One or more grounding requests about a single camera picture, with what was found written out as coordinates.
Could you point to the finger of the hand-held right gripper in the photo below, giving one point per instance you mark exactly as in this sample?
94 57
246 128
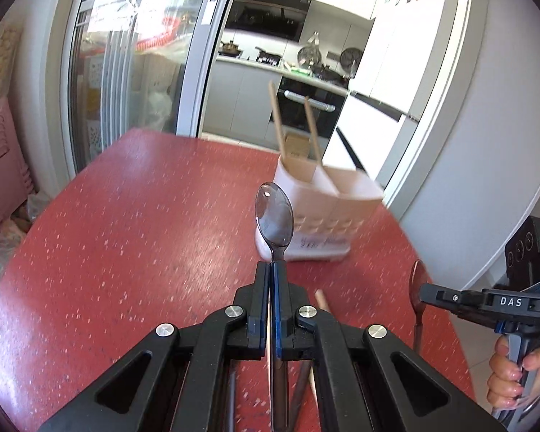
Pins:
450 298

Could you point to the cooking pot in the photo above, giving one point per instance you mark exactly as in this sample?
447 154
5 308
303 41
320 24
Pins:
230 47

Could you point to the beige utensil holder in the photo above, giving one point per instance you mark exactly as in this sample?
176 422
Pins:
315 216

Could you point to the white refrigerator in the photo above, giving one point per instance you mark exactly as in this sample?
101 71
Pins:
409 54

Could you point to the plain wooden chopstick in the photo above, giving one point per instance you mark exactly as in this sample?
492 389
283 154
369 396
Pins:
276 117
312 128

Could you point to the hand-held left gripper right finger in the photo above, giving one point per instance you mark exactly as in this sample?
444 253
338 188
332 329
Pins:
278 306

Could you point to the black range hood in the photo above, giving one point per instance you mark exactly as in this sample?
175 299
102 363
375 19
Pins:
265 15

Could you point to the wooden chopstick blue patterned end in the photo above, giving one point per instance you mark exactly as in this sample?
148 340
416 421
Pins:
321 298

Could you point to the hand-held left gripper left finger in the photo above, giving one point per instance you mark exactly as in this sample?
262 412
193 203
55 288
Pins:
265 306

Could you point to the grey kitchen cabinets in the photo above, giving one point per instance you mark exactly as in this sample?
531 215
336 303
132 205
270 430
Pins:
238 94

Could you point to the person's right hand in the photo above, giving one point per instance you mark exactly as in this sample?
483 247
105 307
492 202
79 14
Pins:
504 378

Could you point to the cardboard box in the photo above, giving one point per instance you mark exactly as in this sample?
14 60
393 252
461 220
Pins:
297 144

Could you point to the sliding glass door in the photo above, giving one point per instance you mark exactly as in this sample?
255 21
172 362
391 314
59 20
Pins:
139 54

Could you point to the round metal strainer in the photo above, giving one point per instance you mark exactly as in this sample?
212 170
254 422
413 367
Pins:
309 54

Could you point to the stack of pink plastic stools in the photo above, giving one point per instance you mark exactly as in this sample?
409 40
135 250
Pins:
4 166

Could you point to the black built-in oven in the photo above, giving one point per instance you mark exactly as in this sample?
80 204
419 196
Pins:
297 108

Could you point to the black frying pan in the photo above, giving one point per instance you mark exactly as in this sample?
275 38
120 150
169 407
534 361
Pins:
267 56

